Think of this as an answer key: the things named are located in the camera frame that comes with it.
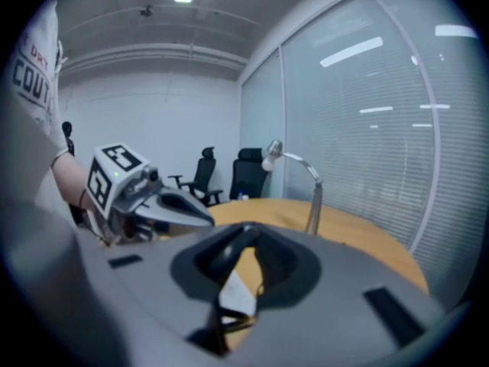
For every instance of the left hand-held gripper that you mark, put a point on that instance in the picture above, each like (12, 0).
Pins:
(122, 182)

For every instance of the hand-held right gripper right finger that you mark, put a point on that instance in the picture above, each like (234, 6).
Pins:
(277, 262)

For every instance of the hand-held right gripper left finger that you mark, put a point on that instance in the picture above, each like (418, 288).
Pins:
(229, 252)

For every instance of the silver desk lamp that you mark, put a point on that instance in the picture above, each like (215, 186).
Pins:
(315, 197)

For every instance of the person's left forearm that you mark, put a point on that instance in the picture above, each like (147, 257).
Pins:
(70, 178)

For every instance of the person's left hand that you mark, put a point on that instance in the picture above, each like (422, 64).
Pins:
(133, 232)

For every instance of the white paper sheet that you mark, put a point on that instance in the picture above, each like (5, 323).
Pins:
(238, 293)

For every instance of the black wristband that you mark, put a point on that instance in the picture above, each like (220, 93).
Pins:
(82, 198)

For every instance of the small water bottle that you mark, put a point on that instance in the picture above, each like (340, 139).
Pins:
(241, 195)

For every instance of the black stand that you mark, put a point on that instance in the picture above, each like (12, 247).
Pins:
(67, 132)

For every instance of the black office chair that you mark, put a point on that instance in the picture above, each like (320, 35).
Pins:
(200, 178)
(248, 174)

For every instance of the person's white printed t-shirt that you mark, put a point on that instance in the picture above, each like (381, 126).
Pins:
(34, 101)

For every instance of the white window blinds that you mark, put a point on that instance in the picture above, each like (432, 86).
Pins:
(366, 136)

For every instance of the ceiling mounted device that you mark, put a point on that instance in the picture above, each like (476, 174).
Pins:
(146, 11)

